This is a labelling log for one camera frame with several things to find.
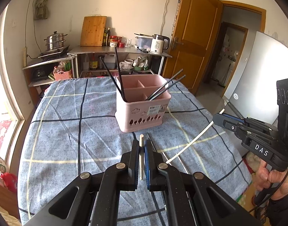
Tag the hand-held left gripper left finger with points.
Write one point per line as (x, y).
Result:
(135, 167)

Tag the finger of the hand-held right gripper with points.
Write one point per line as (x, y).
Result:
(234, 118)
(235, 128)

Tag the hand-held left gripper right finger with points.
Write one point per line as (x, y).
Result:
(147, 167)

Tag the wooden chopstick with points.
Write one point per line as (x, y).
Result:
(141, 155)
(193, 142)

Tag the pink plastic utensil basket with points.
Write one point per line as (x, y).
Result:
(139, 115)

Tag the steel chopstick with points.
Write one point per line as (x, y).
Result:
(158, 92)
(165, 84)
(168, 87)

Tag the person's right forearm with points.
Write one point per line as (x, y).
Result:
(284, 213)

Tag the person's right hand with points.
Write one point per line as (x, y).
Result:
(275, 181)

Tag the white refrigerator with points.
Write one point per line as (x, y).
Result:
(259, 75)

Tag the blue plaid tablecloth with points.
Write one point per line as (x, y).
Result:
(75, 141)

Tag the wooden door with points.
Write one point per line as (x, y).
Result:
(193, 28)

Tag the crumpled plastic bags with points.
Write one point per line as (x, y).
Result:
(139, 62)

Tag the white electric kettle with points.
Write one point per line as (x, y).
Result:
(156, 44)

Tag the white plastic jug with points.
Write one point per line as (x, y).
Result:
(109, 61)

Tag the brown sauce bottle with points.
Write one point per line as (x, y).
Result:
(93, 62)

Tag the pink woven basket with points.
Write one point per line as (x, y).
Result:
(62, 74)

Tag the clear plastic container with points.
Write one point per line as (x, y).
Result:
(142, 41)

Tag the metal kitchen shelf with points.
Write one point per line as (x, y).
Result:
(99, 49)

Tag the small red jar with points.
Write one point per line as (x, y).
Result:
(121, 44)

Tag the drinking glass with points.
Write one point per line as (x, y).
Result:
(128, 43)

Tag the red plastic bag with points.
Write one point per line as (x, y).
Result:
(8, 182)

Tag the red lidded jar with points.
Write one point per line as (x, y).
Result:
(113, 40)

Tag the dark oil bottle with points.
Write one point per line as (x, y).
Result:
(108, 36)

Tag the black kitchen appliance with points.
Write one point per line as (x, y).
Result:
(39, 74)

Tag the green white bottle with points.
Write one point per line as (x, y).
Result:
(0, 164)

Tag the red patterned rug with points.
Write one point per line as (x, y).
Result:
(1, 136)

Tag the black cooktop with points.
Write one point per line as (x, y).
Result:
(54, 53)

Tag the bamboo cutting board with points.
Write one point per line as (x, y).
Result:
(93, 31)

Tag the steel steamer pot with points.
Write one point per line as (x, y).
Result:
(55, 41)

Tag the beige power strip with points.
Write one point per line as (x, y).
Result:
(25, 57)

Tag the tied beige curtain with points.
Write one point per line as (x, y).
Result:
(41, 2)

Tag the wooden door frame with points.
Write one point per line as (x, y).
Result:
(242, 6)

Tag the wall calendar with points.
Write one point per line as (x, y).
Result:
(176, 11)

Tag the white window frame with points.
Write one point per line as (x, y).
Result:
(9, 87)

